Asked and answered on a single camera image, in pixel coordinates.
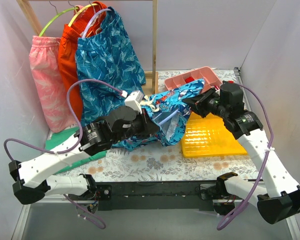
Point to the teal leaf print shorts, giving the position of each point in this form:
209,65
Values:
105,62

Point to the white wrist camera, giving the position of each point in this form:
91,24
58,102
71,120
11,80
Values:
228,82
134,99

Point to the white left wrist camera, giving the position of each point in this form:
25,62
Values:
134,99

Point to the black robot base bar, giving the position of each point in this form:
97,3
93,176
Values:
199,195

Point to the red rolled cloth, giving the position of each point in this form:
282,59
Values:
189,79

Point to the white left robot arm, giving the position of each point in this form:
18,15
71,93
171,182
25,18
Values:
36,178

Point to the yellow hanger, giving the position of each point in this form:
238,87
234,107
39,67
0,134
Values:
82,10

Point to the orange shorts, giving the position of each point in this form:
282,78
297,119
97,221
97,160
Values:
68,47

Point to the translucent white hanger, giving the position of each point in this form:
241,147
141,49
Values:
92,20

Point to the blue shark print shorts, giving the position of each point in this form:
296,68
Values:
159,106

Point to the wooden clothes rack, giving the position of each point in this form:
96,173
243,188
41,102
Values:
151,86

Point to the green hanger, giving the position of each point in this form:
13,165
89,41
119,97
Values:
60,14

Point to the floral table mat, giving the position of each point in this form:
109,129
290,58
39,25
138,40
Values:
155,162

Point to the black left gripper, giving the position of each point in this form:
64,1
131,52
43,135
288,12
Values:
145,120

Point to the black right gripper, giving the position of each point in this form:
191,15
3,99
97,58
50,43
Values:
200,104

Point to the yellow plastic tray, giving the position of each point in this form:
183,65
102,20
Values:
208,137

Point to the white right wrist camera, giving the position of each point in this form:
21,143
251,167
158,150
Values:
228,82

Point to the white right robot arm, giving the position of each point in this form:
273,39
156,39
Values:
275,193

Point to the pink patterned shorts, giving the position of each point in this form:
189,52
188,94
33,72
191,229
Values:
43,60

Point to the pink divided organizer box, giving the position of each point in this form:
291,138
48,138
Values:
211,80

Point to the green folded cloth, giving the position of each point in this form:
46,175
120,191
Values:
56,139

